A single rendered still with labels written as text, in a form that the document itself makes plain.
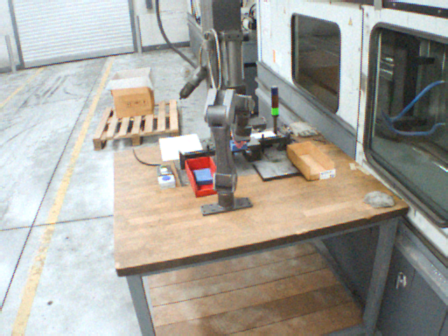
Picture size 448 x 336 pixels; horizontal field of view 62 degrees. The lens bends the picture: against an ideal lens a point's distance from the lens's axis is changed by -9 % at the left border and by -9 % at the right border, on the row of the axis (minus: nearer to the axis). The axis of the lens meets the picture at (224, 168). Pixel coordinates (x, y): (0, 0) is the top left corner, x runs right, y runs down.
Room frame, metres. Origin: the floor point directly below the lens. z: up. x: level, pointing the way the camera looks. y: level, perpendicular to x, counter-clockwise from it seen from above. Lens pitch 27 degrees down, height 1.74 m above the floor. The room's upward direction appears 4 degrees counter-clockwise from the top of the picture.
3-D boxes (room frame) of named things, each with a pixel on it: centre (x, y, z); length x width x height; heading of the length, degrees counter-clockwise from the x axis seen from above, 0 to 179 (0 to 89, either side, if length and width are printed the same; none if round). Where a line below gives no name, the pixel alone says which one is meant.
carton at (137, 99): (5.11, 1.11, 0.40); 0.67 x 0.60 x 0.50; 4
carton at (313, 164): (1.63, -0.39, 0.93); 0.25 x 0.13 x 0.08; 12
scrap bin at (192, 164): (1.56, 0.09, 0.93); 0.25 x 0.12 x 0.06; 12
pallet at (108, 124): (4.81, 1.04, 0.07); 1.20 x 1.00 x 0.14; 6
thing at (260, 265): (1.60, -0.06, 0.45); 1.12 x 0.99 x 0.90; 102
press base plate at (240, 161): (1.84, -0.08, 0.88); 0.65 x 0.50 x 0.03; 102
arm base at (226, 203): (1.34, 0.00, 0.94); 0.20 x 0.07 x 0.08; 102
